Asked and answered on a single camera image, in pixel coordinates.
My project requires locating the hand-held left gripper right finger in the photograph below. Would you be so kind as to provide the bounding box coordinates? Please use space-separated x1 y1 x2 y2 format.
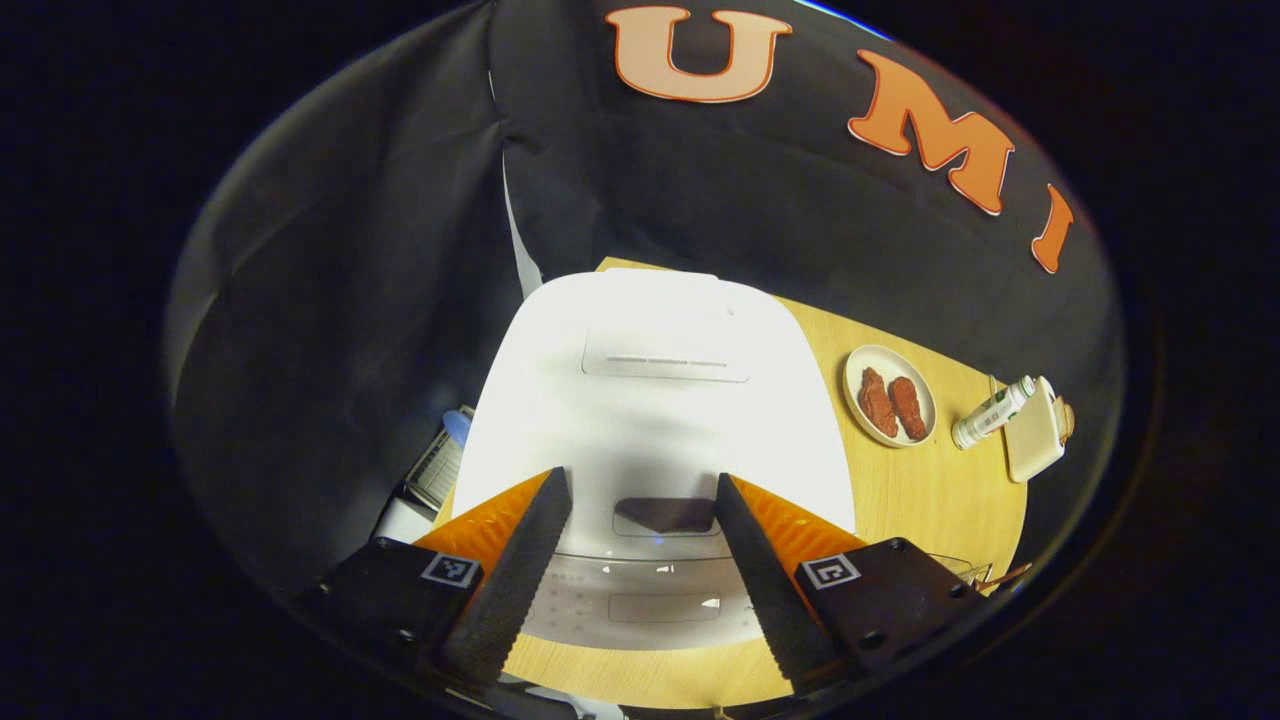
714 473 991 696

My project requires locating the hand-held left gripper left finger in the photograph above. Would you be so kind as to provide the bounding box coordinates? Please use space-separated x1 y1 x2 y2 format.
292 466 574 691

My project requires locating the clear plastic rice box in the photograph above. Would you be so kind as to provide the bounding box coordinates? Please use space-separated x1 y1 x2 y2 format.
920 552 1001 591

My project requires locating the white rice cooker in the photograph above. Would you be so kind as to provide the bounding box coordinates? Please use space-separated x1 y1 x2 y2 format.
452 268 861 653

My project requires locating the cream chopstick holder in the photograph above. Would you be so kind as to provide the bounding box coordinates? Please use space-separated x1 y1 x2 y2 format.
1004 376 1077 485

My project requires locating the red meat piece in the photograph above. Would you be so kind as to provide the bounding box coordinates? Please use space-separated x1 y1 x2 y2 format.
858 367 899 439
888 376 928 442

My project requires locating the white round plate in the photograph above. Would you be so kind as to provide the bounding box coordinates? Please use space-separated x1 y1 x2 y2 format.
843 345 938 449

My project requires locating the white bottle green label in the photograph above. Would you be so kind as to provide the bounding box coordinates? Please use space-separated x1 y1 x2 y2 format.
951 375 1037 451

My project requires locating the black backdrop cloth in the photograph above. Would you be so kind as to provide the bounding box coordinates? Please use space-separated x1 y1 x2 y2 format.
165 0 1126 601

